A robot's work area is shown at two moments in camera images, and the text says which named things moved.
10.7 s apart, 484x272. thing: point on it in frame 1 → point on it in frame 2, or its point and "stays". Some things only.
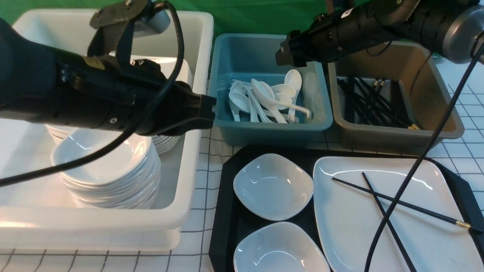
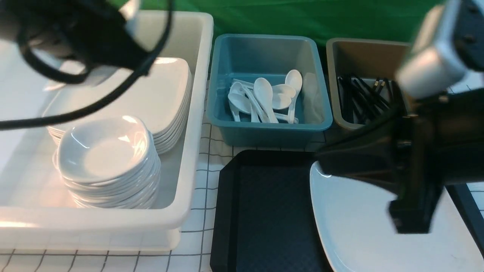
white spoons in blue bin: (255, 101) stays
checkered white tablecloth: (463, 157) stays
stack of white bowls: (124, 175) stays
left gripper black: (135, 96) → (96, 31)
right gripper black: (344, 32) → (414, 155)
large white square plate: (427, 231) stays
